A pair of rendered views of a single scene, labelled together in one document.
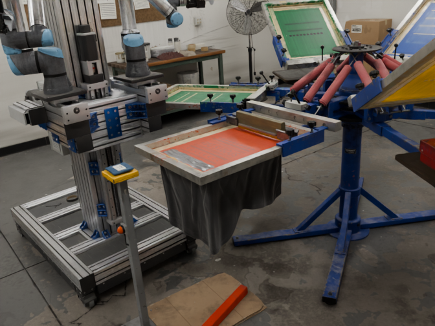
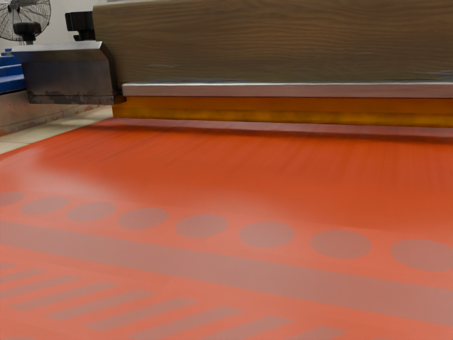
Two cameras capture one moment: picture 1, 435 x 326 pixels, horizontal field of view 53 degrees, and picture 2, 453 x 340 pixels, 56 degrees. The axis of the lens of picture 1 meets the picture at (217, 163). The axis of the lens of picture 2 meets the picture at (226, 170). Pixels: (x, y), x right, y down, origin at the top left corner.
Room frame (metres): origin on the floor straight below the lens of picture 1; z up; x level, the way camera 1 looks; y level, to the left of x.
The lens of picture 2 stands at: (2.02, -0.02, 1.04)
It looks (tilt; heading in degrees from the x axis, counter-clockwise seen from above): 19 degrees down; 329
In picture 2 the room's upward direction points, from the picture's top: 3 degrees counter-clockwise
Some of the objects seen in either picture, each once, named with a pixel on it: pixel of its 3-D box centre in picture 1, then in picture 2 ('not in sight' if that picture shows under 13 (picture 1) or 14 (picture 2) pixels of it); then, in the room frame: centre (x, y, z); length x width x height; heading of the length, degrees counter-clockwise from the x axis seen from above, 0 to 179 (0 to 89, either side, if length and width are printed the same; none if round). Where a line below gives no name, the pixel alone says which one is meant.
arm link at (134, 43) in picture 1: (134, 46); not in sight; (2.66, 0.44, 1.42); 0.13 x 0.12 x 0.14; 15
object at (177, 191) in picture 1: (186, 201); not in sight; (1.96, 0.17, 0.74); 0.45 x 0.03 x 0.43; 36
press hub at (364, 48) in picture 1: (351, 143); not in sight; (2.76, -0.92, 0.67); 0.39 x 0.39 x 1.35
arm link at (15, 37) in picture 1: (14, 41); not in sight; (2.05, 0.87, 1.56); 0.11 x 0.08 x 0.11; 103
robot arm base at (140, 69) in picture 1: (136, 66); not in sight; (2.65, 0.44, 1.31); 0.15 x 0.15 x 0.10
